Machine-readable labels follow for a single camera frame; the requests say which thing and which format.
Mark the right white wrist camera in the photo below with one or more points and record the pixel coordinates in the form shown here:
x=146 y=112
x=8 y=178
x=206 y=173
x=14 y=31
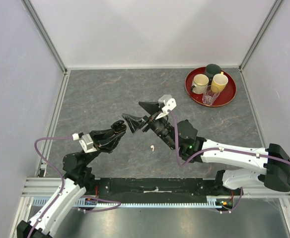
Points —
x=167 y=102

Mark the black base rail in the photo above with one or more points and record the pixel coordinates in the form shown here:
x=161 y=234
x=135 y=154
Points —
x=199 y=186

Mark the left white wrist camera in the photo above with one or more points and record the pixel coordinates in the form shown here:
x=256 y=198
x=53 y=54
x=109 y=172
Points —
x=87 y=143

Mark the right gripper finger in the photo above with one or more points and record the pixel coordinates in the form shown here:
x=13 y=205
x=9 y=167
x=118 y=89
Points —
x=135 y=123
x=153 y=108

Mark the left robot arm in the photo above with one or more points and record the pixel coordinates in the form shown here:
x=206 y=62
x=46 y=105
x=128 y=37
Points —
x=77 y=180

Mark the dark green mug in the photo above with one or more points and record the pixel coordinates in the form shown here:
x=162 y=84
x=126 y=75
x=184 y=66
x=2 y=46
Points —
x=211 y=70

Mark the red round tray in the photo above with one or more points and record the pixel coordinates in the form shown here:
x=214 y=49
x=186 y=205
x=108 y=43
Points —
x=225 y=97

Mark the yellow mug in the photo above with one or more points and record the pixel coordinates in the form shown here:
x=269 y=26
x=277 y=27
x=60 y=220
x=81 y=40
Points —
x=219 y=83

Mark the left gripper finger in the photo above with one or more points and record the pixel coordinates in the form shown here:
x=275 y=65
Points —
x=113 y=141
x=108 y=133

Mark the white mug black handle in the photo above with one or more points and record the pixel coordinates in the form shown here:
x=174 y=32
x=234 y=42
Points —
x=199 y=84

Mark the white cable duct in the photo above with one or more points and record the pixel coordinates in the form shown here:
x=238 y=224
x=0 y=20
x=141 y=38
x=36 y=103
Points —
x=209 y=203

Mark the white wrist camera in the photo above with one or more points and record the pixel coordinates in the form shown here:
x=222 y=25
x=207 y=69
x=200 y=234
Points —
x=167 y=102
x=87 y=143

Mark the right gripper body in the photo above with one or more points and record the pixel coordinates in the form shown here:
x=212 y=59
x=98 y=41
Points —
x=156 y=123

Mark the black earbud charging case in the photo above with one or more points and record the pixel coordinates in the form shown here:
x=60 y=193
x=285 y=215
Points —
x=119 y=126

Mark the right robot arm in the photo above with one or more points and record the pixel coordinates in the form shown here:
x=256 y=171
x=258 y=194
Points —
x=268 y=167

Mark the clear drinking glass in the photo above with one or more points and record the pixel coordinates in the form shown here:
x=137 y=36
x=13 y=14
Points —
x=210 y=95

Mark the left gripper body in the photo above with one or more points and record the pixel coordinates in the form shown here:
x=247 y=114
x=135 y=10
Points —
x=96 y=139

